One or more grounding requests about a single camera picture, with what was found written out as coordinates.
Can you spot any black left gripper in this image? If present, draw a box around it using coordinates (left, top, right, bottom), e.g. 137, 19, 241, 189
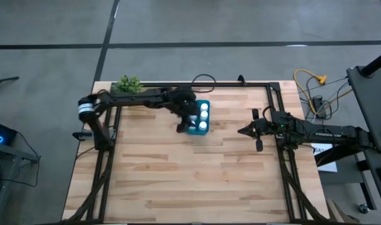
169, 89, 200, 134

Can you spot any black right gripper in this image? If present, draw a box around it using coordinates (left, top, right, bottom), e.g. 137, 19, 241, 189
237, 107, 276, 153

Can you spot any blue plastic basket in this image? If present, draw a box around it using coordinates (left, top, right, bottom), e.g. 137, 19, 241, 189
187, 99, 210, 136

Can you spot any small green artificial plant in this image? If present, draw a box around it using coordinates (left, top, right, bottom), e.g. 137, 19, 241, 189
115, 74, 144, 94

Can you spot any black power adapter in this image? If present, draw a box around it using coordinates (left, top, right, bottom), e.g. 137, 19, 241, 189
312, 96, 327, 119

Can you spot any white paper sheet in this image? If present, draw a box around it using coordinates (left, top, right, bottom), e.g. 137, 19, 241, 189
311, 142, 339, 173

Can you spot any black cart top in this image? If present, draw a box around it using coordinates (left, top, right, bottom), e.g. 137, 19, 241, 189
346, 65, 381, 153

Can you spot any black round pole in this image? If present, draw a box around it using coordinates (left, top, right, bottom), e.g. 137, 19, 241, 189
360, 48, 381, 78

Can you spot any black tripod leg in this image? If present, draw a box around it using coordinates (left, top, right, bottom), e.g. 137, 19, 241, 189
0, 76, 21, 88

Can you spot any grey metal shelf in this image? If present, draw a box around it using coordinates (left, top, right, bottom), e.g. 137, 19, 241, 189
0, 140, 41, 225

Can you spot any black computer with blue light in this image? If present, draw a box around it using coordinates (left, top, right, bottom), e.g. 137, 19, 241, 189
0, 120, 19, 147

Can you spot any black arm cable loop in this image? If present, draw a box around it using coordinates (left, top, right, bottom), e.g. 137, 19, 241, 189
191, 73, 217, 94

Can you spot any black aluminium table frame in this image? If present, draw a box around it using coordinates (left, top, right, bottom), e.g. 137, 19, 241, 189
62, 81, 330, 224

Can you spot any yellow extension cable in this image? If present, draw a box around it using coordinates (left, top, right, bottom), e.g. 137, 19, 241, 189
294, 68, 328, 115

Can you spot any grey arm base bracket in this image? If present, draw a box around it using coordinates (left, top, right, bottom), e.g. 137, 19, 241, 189
72, 131, 94, 141

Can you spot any black cart base frame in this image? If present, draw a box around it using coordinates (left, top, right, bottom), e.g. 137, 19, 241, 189
315, 143, 379, 211

